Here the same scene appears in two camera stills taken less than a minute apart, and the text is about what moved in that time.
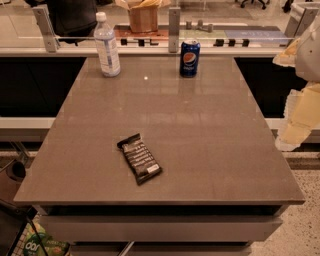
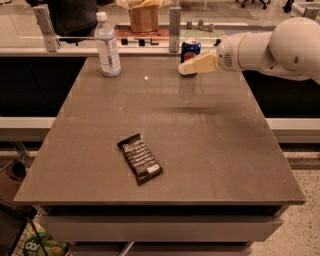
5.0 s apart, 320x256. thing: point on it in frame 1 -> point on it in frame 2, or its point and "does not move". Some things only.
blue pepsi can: [190, 58] does not move
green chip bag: [32, 245] does not move
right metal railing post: [302, 14] does not move
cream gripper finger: [301, 116] -> [233, 53]
